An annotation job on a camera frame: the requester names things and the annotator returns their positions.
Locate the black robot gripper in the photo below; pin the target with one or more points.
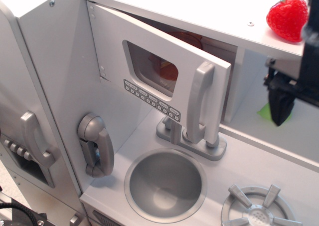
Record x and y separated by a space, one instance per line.
288 79

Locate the white toy microwave door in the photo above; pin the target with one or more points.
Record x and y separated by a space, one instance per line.
185 83

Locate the brown toy inside microwave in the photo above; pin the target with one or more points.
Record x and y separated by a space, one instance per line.
166 69

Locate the green plastic toy pear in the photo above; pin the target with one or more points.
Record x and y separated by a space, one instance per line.
265 112

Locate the grey toy sink faucet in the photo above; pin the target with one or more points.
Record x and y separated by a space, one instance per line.
173 132

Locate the red plastic toy strawberry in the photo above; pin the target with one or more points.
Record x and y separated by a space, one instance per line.
287 18

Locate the grey toy stove burner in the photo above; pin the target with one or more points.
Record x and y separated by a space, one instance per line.
256 206

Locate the round metal sink bowl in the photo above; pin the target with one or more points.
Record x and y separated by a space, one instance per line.
165 186

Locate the white toy kitchen cabinet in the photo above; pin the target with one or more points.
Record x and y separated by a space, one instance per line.
49 66

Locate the grey toy ice dispenser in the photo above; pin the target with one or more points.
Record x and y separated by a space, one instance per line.
23 160

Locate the grey toy wall telephone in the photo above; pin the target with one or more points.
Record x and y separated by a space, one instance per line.
96 146

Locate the grey toy fridge handle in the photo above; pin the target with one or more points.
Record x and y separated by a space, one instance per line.
31 132

